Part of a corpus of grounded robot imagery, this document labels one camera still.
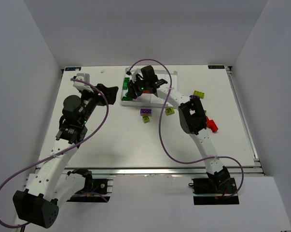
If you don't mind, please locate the lime 2x4 brick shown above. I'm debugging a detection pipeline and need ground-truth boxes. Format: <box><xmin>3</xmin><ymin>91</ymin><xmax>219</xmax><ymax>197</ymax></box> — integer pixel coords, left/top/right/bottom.
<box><xmin>193</xmin><ymin>90</ymin><xmax>205</xmax><ymax>99</ymax></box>

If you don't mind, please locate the dark label sticker right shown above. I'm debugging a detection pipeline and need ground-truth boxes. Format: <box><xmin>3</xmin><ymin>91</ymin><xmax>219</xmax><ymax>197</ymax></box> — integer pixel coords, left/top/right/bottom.
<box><xmin>208</xmin><ymin>65</ymin><xmax>225</xmax><ymax>69</ymax></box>

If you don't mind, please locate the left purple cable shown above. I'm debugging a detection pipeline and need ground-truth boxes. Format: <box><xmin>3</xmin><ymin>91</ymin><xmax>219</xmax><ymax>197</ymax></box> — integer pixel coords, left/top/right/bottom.
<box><xmin>0</xmin><ymin>77</ymin><xmax>110</xmax><ymax>229</ymax></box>

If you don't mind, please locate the purple cable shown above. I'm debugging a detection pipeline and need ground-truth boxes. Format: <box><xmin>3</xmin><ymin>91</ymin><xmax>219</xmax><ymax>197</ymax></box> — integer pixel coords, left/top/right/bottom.
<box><xmin>126</xmin><ymin>58</ymin><xmax>244</xmax><ymax>199</ymax></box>
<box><xmin>0</xmin><ymin>77</ymin><xmax>110</xmax><ymax>229</ymax></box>

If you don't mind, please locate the purple 2x3 brick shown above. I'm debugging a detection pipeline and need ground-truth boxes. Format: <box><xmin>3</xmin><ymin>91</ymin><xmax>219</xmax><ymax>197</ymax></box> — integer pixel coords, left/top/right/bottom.
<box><xmin>140</xmin><ymin>109</ymin><xmax>152</xmax><ymax>116</ymax></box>

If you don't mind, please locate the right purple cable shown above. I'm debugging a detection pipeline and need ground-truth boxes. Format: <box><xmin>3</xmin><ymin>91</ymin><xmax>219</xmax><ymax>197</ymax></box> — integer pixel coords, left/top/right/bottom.
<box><xmin>126</xmin><ymin>58</ymin><xmax>244</xmax><ymax>199</ymax></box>

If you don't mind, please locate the green 2x4 brick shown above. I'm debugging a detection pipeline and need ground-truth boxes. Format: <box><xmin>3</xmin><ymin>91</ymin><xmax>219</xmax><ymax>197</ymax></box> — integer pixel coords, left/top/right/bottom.
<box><xmin>123</xmin><ymin>77</ymin><xmax>130</xmax><ymax>90</ymax></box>

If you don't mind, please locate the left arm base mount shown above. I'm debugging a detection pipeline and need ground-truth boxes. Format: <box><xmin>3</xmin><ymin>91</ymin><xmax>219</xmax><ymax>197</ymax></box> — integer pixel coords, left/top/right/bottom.
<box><xmin>67</xmin><ymin>168</ymin><xmax>113</xmax><ymax>203</ymax></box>

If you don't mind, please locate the white divided sorting tray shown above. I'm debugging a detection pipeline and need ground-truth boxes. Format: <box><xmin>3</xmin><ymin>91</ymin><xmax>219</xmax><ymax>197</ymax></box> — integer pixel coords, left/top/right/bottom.
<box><xmin>120</xmin><ymin>66</ymin><xmax>179</xmax><ymax>109</ymax></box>

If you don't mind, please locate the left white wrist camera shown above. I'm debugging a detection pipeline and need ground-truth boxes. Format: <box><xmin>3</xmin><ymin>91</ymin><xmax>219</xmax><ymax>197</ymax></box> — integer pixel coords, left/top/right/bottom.
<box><xmin>73</xmin><ymin>73</ymin><xmax>93</xmax><ymax>92</ymax></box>

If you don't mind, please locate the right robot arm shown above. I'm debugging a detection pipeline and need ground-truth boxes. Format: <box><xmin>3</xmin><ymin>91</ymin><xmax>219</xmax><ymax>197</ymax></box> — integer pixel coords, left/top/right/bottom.
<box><xmin>126</xmin><ymin>66</ymin><xmax>230</xmax><ymax>191</ymax></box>

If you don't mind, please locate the aluminium table frame rail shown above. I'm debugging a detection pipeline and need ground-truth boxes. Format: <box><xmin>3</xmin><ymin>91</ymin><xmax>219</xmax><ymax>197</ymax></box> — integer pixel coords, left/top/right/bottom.
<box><xmin>66</xmin><ymin>65</ymin><xmax>263</xmax><ymax>176</ymax></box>

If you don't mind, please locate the dark label sticker left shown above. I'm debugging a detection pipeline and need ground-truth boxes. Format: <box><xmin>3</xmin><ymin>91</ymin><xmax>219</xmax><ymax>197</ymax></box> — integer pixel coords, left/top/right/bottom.
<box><xmin>64</xmin><ymin>67</ymin><xmax>81</xmax><ymax>72</ymax></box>

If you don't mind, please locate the purple rounded brick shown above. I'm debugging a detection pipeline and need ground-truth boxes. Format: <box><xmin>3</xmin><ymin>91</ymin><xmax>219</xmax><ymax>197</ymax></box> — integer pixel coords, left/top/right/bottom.
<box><xmin>189</xmin><ymin>95</ymin><xmax>200</xmax><ymax>99</ymax></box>

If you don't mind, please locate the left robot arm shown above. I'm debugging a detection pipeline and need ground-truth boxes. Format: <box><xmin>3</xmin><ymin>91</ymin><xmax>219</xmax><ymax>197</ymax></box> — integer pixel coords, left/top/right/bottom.
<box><xmin>13</xmin><ymin>83</ymin><xmax>119</xmax><ymax>229</ymax></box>

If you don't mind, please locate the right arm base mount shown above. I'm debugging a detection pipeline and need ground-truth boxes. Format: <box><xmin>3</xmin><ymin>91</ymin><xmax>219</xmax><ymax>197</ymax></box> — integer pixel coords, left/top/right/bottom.
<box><xmin>188</xmin><ymin>178</ymin><xmax>240</xmax><ymax>205</ymax></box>

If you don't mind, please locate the dark label sticker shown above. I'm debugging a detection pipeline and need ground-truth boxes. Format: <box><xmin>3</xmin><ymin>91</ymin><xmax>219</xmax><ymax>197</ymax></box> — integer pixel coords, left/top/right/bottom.
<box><xmin>64</xmin><ymin>67</ymin><xmax>81</xmax><ymax>72</ymax></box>
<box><xmin>208</xmin><ymin>65</ymin><xmax>225</xmax><ymax>69</ymax></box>

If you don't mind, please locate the red stepped brick right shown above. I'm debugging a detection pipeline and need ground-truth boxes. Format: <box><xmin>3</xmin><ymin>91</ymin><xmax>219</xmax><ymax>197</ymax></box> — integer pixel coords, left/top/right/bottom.
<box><xmin>206</xmin><ymin>116</ymin><xmax>218</xmax><ymax>133</ymax></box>

